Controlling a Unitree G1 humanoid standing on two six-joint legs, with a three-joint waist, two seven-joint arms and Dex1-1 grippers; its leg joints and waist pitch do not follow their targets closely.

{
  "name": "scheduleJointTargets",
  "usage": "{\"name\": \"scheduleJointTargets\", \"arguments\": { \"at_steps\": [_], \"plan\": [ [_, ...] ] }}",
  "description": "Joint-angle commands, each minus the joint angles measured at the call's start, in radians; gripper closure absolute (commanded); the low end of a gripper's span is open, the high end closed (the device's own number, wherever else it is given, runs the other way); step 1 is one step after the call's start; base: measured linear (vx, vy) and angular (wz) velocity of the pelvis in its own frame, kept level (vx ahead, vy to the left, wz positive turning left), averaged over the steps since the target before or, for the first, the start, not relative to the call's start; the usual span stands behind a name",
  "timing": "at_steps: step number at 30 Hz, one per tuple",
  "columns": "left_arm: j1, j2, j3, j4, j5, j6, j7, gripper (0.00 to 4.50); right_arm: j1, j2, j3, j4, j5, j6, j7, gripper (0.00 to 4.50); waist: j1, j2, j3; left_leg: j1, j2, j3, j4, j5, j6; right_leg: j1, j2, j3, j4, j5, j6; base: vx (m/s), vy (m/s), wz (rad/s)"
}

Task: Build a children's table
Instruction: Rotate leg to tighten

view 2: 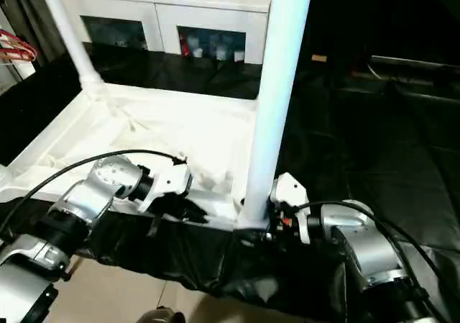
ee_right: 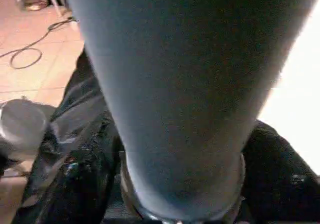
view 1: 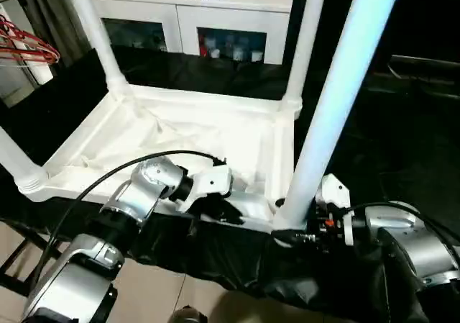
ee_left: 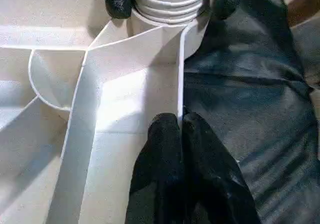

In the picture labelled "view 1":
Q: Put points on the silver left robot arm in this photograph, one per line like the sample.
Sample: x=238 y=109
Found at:
x=154 y=179

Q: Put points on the grey curtain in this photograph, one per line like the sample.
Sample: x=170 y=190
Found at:
x=54 y=13

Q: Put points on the white cabinet with glass doors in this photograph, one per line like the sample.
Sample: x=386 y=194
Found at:
x=161 y=6

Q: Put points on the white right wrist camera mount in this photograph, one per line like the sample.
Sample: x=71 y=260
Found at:
x=336 y=193

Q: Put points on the black shiny mat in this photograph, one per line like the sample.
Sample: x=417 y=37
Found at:
x=233 y=262

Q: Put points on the white plastic table top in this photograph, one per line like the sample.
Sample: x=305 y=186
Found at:
x=215 y=128

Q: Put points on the black flat bar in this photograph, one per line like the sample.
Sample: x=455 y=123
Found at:
x=427 y=61

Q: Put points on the grey robot foot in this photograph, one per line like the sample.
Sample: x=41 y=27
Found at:
x=188 y=315

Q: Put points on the white plastic table leg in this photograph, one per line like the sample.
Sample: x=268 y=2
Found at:
x=97 y=31
x=341 y=85
x=14 y=157
x=305 y=31

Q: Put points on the black folding table frame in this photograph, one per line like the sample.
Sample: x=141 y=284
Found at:
x=21 y=262

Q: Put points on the black cabinet with gold label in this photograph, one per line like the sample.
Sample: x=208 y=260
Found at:
x=424 y=13

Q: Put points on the white post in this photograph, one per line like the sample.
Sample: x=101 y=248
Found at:
x=41 y=73

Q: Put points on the red clothes hangers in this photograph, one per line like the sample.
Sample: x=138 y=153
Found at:
x=28 y=49

